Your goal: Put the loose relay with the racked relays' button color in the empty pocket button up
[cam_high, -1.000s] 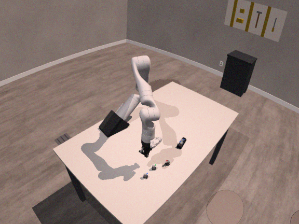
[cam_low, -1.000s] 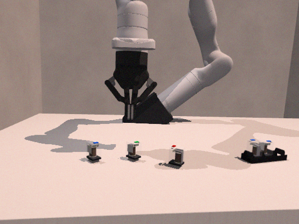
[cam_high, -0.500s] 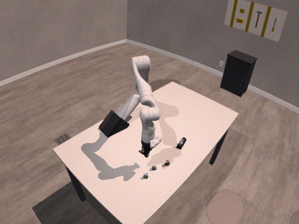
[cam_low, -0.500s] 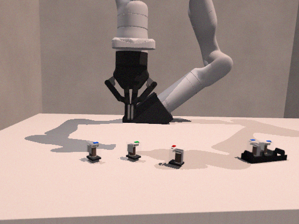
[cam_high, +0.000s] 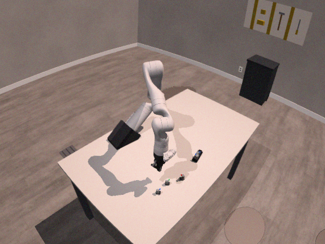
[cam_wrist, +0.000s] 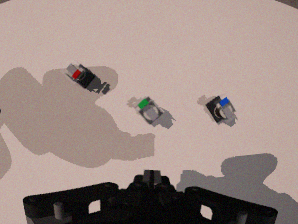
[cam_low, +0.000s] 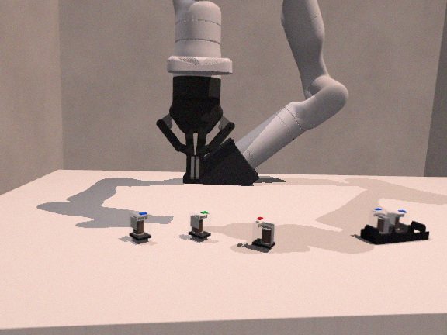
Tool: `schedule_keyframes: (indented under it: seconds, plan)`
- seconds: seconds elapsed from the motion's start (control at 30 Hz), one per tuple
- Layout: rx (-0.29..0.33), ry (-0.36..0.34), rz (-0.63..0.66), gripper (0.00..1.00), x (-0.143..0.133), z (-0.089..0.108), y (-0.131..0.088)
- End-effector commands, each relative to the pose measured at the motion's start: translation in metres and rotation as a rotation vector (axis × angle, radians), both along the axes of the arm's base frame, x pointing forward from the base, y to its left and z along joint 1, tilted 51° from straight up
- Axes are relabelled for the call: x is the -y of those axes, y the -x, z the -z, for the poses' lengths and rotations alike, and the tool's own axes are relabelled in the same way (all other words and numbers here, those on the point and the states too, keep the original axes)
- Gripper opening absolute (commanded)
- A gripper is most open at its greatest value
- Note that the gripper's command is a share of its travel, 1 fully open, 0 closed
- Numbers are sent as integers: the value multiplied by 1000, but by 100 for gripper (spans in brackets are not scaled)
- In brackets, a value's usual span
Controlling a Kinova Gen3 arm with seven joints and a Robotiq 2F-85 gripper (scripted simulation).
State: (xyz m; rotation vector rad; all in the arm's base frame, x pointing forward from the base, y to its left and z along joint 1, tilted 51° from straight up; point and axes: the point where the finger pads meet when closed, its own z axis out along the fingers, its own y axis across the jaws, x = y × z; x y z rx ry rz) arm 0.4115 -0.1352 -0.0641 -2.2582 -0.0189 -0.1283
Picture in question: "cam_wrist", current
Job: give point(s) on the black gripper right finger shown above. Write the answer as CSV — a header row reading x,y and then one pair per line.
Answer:
x,y
225,210

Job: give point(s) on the clear relay with red button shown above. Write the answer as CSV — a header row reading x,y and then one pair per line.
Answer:
x,y
77,73

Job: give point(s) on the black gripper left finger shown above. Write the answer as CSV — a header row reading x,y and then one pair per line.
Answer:
x,y
69,205

